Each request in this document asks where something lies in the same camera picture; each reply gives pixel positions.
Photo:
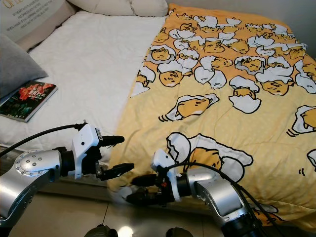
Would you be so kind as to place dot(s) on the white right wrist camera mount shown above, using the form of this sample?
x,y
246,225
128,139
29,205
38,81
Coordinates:
x,y
160,160

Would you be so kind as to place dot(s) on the dark red-green cover book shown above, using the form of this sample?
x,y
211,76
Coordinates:
x,y
29,101

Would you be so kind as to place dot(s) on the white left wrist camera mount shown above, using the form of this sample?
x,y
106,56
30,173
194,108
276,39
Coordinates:
x,y
86,143

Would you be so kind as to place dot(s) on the white quilted mattress topper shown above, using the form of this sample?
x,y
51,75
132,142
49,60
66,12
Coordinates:
x,y
103,59

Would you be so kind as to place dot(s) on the dark robot right foot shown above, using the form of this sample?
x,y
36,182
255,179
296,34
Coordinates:
x,y
179,233

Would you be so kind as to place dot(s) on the small beige bolster pillow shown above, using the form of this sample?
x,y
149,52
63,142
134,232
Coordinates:
x,y
150,7

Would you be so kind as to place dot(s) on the dark robot foot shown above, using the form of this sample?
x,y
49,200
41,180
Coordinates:
x,y
98,232
179,233

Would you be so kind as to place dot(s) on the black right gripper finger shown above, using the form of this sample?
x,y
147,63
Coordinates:
x,y
143,180
143,199

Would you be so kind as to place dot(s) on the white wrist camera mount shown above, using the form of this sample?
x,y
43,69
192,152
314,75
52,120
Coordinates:
x,y
160,160
86,143

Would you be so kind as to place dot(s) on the grey printed headboard cushion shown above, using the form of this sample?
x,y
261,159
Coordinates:
x,y
29,19

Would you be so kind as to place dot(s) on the orange egg-print blanket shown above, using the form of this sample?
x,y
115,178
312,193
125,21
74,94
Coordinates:
x,y
227,123

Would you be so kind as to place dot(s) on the grey rectangular pillow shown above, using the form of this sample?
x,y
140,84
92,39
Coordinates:
x,y
19,69

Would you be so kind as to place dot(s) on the large beige bolster pillow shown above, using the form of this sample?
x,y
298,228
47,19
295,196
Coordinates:
x,y
103,6

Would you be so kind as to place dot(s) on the dark robot left foot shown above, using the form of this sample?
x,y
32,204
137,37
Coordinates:
x,y
98,232

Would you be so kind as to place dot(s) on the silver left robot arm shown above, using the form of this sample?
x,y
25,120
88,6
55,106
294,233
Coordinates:
x,y
19,197

